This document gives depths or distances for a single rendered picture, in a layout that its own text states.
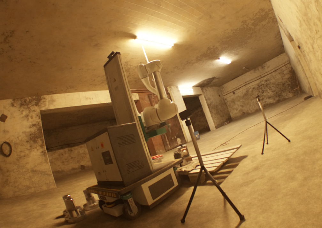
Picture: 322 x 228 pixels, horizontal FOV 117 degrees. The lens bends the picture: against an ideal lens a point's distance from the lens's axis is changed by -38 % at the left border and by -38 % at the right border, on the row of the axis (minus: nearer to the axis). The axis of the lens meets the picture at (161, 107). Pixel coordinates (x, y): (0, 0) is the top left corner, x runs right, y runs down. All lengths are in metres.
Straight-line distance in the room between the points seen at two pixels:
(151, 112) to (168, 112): 0.19
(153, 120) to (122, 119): 0.40
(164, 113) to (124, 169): 0.70
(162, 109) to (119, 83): 0.61
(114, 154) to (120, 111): 0.70
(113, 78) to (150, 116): 0.69
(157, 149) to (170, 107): 4.97
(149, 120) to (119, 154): 0.55
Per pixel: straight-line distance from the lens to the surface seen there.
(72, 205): 1.88
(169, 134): 7.01
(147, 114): 1.69
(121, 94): 1.85
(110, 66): 2.10
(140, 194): 1.44
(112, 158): 1.37
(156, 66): 1.90
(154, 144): 6.46
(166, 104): 1.65
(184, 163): 2.06
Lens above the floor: 0.62
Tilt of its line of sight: 11 degrees up
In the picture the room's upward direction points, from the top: 18 degrees counter-clockwise
